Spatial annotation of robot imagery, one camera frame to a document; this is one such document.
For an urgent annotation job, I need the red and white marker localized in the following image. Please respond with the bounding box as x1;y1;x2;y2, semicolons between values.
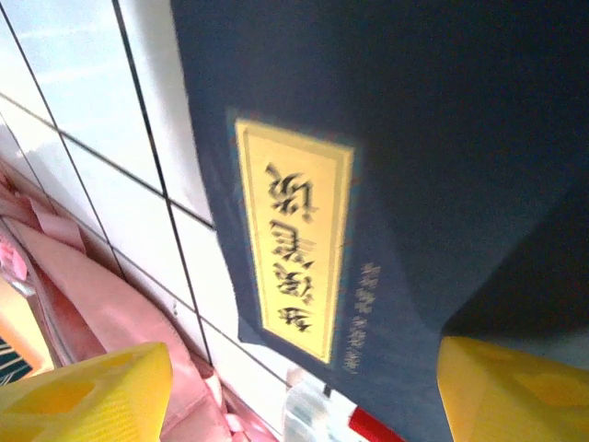
347;404;409;442

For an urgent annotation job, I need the clear plastic packaged stationery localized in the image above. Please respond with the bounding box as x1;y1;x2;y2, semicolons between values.
281;367;355;442

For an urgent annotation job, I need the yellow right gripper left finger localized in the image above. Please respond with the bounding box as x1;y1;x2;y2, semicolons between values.
0;341;174;442

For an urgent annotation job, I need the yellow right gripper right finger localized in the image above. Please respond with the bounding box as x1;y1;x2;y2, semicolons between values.
436;335;589;442

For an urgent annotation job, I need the pink backpack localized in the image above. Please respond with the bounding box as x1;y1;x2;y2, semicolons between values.
0;158;277;442

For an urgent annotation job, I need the dark blue book yellow label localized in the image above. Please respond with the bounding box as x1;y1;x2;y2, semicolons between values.
169;0;589;442

